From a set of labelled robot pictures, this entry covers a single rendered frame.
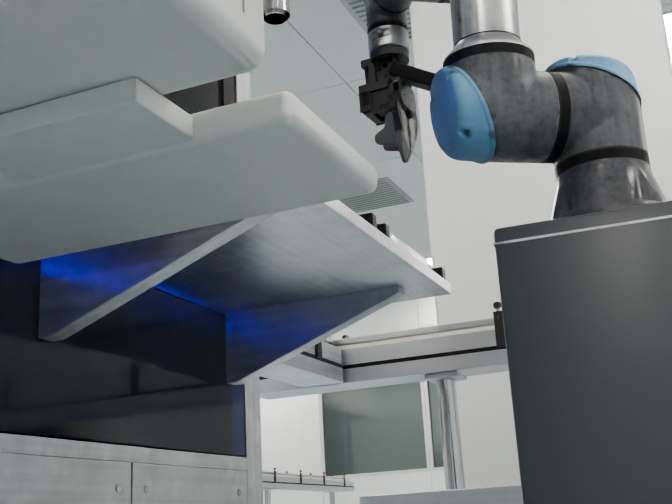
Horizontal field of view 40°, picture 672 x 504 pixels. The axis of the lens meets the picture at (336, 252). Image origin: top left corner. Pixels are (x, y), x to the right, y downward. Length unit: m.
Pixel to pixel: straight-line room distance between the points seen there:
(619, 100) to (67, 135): 0.70
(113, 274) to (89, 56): 0.58
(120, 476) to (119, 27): 0.87
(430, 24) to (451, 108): 2.33
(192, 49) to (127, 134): 0.12
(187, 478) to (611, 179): 0.83
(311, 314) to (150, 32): 1.04
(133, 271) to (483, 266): 2.00
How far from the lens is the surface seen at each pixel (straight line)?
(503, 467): 2.99
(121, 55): 0.71
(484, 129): 1.14
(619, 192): 1.15
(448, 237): 3.15
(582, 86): 1.20
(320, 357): 2.35
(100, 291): 1.25
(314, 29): 4.94
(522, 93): 1.16
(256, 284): 1.54
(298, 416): 10.51
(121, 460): 1.43
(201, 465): 1.61
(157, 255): 1.21
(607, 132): 1.19
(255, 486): 1.77
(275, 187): 0.88
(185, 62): 0.71
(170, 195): 0.90
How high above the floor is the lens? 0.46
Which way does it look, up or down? 17 degrees up
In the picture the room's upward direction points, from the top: 3 degrees counter-clockwise
